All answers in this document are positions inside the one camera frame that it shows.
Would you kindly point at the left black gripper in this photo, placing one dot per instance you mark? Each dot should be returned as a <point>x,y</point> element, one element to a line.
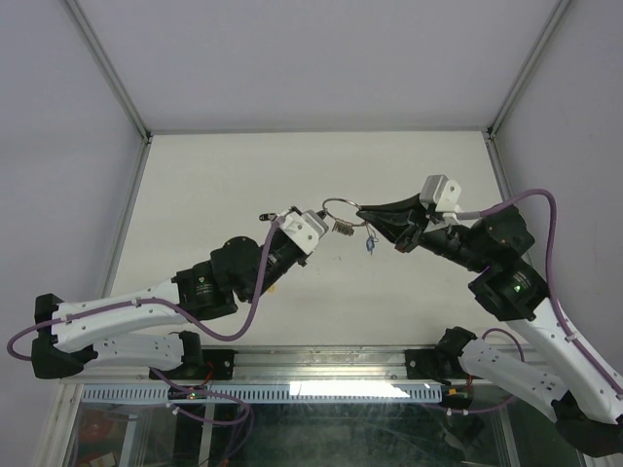
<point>280,232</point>

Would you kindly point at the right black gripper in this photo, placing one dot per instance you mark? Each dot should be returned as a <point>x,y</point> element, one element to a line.
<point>399,222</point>

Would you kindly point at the metal keyring with keys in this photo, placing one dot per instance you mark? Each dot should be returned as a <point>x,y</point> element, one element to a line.
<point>342,211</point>

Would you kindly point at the key with blue tag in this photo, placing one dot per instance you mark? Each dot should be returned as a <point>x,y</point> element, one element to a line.
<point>371,241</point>

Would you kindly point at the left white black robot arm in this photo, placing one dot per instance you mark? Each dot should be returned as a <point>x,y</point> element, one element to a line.
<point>219,296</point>

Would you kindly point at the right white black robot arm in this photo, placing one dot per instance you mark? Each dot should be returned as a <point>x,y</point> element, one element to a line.
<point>580,393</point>

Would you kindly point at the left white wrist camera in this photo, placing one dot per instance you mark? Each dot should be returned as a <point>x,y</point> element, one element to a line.
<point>306,228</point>

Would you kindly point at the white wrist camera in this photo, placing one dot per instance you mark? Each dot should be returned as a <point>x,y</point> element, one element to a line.
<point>306,228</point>
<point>440,194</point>

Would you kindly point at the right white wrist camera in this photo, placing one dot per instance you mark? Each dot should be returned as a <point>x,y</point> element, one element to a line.
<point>440,194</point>

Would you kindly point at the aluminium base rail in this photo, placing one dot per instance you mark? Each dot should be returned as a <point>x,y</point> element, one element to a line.
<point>285,363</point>

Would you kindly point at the white slotted cable duct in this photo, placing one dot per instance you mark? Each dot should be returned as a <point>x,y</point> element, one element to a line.
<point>296,392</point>

